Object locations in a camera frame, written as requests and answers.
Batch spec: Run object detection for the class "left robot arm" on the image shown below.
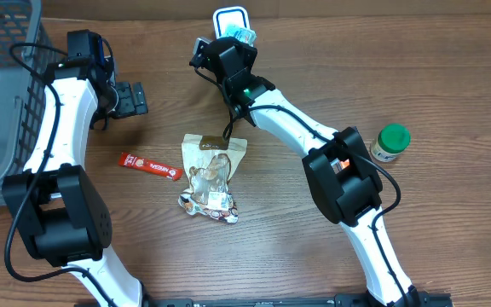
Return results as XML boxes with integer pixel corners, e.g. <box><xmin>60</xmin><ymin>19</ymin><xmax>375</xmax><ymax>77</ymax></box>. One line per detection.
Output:
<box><xmin>2</xmin><ymin>30</ymin><xmax>149</xmax><ymax>306</ymax></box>

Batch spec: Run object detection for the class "white barcode scanner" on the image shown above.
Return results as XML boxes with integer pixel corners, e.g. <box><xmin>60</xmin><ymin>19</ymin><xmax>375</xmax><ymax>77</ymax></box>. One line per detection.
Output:
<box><xmin>212</xmin><ymin>6</ymin><xmax>251</xmax><ymax>38</ymax></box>

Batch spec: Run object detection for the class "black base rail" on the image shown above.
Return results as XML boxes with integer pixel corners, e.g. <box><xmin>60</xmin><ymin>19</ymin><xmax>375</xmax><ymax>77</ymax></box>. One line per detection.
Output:
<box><xmin>74</xmin><ymin>292</ymin><xmax>454</xmax><ymax>307</ymax></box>

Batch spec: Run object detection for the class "grey plastic mesh basket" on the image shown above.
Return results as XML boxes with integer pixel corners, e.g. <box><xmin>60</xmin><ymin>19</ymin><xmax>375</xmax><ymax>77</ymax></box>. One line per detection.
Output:
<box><xmin>0</xmin><ymin>0</ymin><xmax>61</xmax><ymax>206</ymax></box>

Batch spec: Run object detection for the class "orange snack packet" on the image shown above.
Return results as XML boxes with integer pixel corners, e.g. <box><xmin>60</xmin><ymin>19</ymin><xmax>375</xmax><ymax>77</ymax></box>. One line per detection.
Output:
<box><xmin>338</xmin><ymin>159</ymin><xmax>349</xmax><ymax>171</ymax></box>

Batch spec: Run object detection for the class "red snack bar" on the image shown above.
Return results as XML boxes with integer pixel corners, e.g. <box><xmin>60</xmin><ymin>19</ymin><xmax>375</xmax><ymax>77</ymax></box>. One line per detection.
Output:
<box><xmin>118</xmin><ymin>152</ymin><xmax>183</xmax><ymax>181</ymax></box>

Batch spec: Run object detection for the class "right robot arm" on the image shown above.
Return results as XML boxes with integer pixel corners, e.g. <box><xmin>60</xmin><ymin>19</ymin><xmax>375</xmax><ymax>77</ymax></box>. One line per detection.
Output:
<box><xmin>189</xmin><ymin>37</ymin><xmax>421</xmax><ymax>306</ymax></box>

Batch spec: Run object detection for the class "teal tissue packet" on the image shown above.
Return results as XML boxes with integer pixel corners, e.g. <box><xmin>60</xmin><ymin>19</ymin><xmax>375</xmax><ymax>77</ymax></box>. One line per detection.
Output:
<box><xmin>223</xmin><ymin>24</ymin><xmax>257</xmax><ymax>46</ymax></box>

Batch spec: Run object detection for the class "clear brown snack bag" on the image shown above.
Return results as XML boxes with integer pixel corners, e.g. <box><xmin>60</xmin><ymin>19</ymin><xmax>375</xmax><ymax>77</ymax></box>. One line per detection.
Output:
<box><xmin>178</xmin><ymin>134</ymin><xmax>247</xmax><ymax>224</ymax></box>

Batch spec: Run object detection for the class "green lid Knorr jar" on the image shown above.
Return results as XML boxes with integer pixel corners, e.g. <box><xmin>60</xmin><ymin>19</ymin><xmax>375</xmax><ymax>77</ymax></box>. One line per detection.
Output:
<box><xmin>370</xmin><ymin>123</ymin><xmax>411</xmax><ymax>162</ymax></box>

